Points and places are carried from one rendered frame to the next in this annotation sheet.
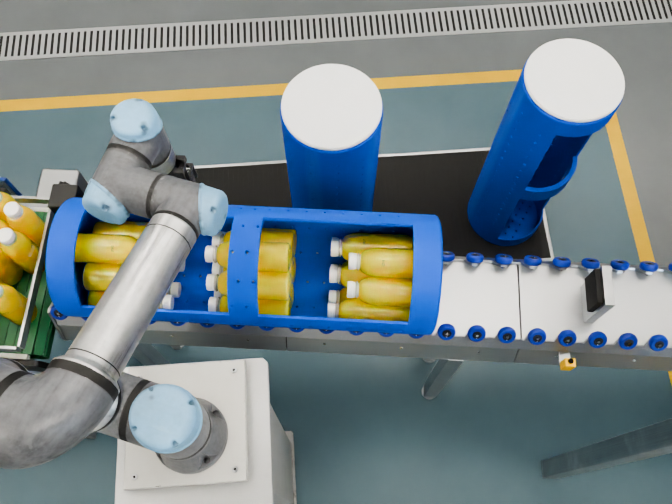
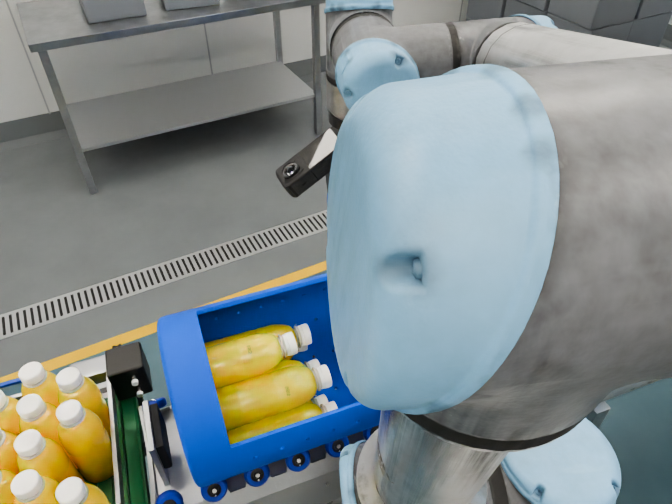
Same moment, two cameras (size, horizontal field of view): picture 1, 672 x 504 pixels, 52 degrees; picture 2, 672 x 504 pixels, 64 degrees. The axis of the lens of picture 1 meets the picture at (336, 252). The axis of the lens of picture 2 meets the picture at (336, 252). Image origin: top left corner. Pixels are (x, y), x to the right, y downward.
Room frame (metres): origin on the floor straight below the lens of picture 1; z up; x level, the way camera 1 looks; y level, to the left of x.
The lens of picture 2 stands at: (0.04, 0.60, 1.88)
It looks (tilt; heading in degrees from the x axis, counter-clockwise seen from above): 42 degrees down; 336
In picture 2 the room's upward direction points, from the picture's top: straight up
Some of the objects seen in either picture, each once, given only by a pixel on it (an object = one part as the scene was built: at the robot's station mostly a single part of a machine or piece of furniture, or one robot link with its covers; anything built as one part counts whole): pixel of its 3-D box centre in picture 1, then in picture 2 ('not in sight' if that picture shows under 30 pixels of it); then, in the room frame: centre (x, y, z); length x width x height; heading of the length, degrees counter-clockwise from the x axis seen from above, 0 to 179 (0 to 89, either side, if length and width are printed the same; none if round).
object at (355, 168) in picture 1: (332, 181); not in sight; (1.07, 0.01, 0.59); 0.28 x 0.28 x 0.88
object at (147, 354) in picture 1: (152, 359); not in sight; (0.54, 0.63, 0.31); 0.06 x 0.06 x 0.63; 87
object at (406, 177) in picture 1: (356, 220); not in sight; (1.17, -0.08, 0.07); 1.50 x 0.52 x 0.15; 94
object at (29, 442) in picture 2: not in sight; (28, 443); (0.63, 0.87, 1.08); 0.04 x 0.04 x 0.02
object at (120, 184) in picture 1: (125, 188); (389, 67); (0.50, 0.34, 1.65); 0.11 x 0.11 x 0.08; 72
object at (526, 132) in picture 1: (532, 158); not in sight; (1.16, -0.66, 0.59); 0.28 x 0.28 x 0.88
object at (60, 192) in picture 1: (68, 205); (129, 374); (0.81, 0.72, 0.95); 0.10 x 0.07 x 0.10; 177
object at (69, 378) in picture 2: (12, 209); (69, 378); (0.73, 0.80, 1.08); 0.04 x 0.04 x 0.02
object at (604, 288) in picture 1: (593, 295); not in sight; (0.54, -0.64, 1.00); 0.10 x 0.04 x 0.15; 177
